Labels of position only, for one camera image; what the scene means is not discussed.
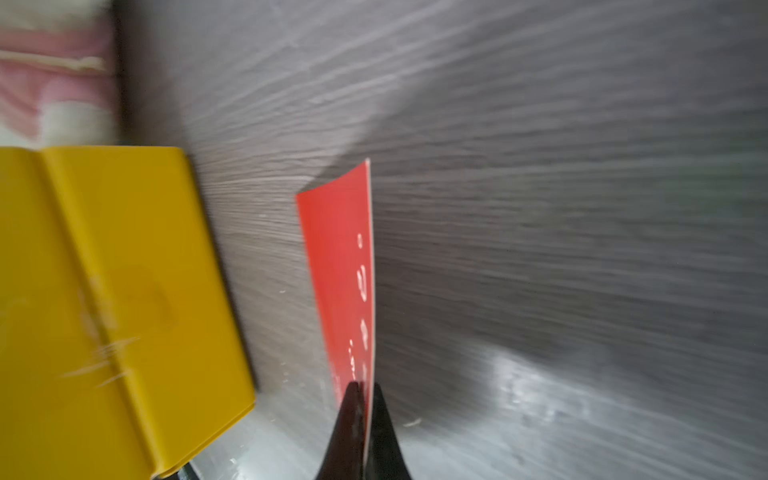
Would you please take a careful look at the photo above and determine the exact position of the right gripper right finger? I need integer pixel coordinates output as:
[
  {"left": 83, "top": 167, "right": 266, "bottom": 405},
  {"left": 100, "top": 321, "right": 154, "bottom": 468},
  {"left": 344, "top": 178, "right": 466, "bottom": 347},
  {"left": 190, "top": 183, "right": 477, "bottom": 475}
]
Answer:
[{"left": 364, "top": 383, "right": 412, "bottom": 480}]

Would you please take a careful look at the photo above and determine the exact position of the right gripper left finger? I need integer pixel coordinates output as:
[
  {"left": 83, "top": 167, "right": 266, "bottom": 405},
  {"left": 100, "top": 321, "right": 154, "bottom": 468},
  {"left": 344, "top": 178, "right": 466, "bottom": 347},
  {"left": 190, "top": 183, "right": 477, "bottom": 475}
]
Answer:
[{"left": 315, "top": 381, "right": 366, "bottom": 480}]

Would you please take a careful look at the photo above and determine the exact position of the red postcard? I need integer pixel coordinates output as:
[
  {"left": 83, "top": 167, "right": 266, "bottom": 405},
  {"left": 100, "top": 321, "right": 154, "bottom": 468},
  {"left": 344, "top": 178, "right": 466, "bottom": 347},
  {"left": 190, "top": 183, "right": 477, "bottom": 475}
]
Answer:
[{"left": 295, "top": 159, "right": 376, "bottom": 448}]

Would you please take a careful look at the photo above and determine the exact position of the yellow plastic drawer cabinet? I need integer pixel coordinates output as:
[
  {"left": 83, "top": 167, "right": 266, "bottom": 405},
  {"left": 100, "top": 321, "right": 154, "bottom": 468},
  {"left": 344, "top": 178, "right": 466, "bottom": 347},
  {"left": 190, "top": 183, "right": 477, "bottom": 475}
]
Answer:
[{"left": 1, "top": 146, "right": 255, "bottom": 479}]

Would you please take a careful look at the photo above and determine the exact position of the white plush toy pink shirt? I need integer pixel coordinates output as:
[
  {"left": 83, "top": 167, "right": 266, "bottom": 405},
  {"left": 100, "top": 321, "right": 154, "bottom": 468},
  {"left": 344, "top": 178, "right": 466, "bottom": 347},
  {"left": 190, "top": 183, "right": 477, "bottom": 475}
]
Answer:
[{"left": 1, "top": 0, "right": 121, "bottom": 149}]

